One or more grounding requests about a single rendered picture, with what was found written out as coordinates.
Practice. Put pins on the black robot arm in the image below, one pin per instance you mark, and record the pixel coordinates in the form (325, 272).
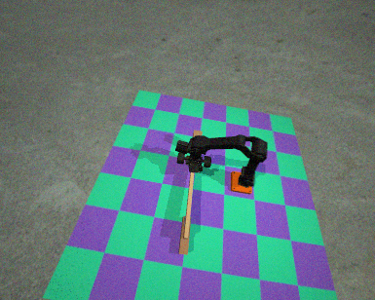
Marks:
(199, 144)

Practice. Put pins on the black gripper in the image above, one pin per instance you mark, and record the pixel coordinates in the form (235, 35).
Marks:
(181, 157)

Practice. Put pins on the long wooden rail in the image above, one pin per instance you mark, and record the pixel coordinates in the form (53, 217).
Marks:
(188, 209)

